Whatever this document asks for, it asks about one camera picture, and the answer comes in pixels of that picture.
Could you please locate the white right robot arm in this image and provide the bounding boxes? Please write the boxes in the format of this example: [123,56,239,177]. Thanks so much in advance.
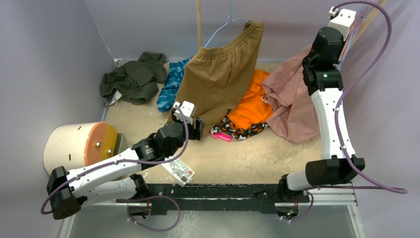
[278,27,366,202]

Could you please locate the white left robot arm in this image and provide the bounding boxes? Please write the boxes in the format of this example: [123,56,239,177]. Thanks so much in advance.
[41,108,204,220]

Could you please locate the blue patterned shorts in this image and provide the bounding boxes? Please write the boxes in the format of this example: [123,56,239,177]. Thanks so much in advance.
[157,58,191,112]

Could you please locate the white cylindrical bin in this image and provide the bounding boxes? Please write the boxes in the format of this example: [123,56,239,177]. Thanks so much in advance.
[43,122,95,175]

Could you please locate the light blue hanger holding shorts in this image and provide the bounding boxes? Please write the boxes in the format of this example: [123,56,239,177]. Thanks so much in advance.
[204,0,250,48]

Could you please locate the wooden clothes rack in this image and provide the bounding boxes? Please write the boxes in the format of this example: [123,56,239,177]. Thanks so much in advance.
[195,0,389,48]

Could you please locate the pink shorts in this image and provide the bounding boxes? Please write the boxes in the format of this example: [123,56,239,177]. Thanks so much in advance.
[262,45,319,143]

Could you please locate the pink wire hanger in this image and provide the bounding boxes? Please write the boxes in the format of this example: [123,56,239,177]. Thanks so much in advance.
[339,4,370,63]

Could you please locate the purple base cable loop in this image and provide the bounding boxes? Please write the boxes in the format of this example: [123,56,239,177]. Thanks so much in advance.
[126,192,182,232]

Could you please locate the pink plastic clip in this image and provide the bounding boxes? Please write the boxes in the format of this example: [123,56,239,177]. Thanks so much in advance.
[211,132,232,142]

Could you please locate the clear plastic packet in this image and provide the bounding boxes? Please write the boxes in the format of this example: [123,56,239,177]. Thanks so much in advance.
[161,159,195,187]

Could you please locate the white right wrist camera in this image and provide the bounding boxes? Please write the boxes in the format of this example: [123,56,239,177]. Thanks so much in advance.
[327,7,357,41]

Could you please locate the camouflage patterned shorts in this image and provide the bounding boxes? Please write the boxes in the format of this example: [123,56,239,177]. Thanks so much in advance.
[210,116,268,140]

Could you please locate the orange shorts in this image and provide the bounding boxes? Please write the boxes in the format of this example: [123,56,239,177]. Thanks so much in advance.
[227,69,273,129]

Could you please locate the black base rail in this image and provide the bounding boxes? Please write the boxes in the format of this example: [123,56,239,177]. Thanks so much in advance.
[127,183,296,215]

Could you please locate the dark green shorts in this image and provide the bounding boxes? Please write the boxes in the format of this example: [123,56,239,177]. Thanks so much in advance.
[99,52,167,105]

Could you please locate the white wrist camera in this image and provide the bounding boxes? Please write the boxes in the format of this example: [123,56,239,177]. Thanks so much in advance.
[171,101,196,124]
[327,7,357,41]

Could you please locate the tan khaki shorts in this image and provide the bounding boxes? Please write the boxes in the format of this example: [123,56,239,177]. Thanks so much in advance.
[176,21,264,136]

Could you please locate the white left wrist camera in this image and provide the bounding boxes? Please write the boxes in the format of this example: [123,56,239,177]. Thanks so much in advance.
[171,101,196,124]

